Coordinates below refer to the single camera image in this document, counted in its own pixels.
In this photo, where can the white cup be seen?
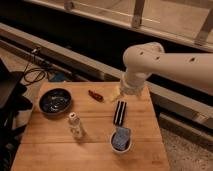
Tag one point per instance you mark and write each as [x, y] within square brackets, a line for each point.
[119, 146]

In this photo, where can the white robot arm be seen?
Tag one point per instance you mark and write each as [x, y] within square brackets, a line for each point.
[194, 70]

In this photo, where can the wooden table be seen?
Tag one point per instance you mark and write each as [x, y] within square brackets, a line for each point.
[48, 145]

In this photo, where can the small red-brown object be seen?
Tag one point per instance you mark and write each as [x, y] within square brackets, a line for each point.
[96, 96]

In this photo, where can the black striped rectangular block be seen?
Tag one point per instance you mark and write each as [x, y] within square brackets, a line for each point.
[119, 113]

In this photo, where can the blue sponge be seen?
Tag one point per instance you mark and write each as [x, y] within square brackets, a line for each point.
[123, 133]

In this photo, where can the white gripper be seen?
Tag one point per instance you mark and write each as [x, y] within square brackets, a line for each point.
[130, 84]

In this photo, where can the dark blue bowl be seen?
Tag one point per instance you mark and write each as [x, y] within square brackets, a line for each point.
[55, 101]

